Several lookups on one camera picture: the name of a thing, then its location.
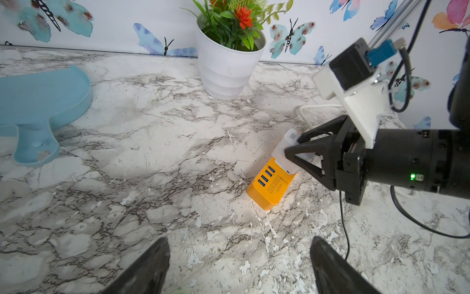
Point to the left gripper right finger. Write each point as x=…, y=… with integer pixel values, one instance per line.
x=333, y=274

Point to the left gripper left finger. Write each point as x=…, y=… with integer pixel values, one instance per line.
x=147, y=274

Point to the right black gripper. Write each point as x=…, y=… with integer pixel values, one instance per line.
x=347, y=172

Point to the orange power strip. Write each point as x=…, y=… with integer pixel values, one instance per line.
x=270, y=185

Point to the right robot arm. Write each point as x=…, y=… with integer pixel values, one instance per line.
x=430, y=160

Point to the potted plant white pot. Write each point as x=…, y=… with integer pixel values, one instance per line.
x=230, y=42

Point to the light blue dustpan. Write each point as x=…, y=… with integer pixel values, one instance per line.
x=34, y=105

